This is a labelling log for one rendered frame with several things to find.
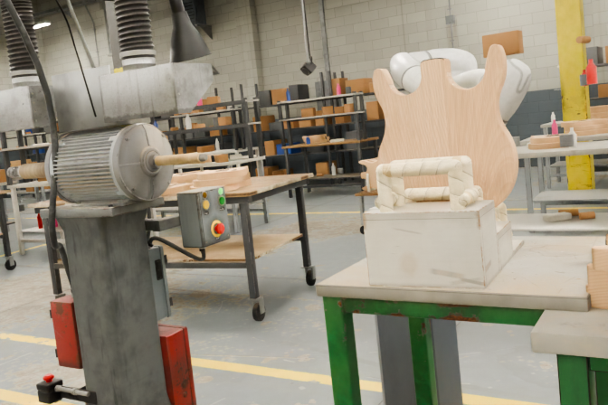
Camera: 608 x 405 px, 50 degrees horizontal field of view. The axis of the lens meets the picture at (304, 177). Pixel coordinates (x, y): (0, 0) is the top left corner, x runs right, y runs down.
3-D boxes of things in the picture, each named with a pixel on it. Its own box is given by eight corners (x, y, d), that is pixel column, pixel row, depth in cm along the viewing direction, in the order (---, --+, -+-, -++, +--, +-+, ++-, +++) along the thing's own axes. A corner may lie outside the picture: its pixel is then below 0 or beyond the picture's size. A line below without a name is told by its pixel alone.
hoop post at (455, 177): (449, 210, 143) (445, 167, 142) (452, 208, 146) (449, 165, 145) (463, 210, 141) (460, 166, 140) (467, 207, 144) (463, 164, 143)
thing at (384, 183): (377, 212, 151) (374, 172, 150) (382, 210, 154) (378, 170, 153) (390, 211, 149) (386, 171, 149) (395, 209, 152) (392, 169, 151)
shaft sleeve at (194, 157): (156, 166, 209) (153, 156, 208) (162, 164, 212) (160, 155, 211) (198, 164, 200) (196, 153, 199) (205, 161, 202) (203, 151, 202)
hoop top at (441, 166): (374, 179, 151) (372, 165, 150) (379, 177, 153) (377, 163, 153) (460, 174, 141) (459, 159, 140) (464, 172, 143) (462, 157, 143)
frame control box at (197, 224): (146, 266, 239) (137, 196, 237) (185, 252, 257) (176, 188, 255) (196, 268, 226) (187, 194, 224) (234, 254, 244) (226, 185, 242)
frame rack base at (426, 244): (368, 286, 153) (361, 213, 151) (391, 269, 166) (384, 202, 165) (486, 289, 140) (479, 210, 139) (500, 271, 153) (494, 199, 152)
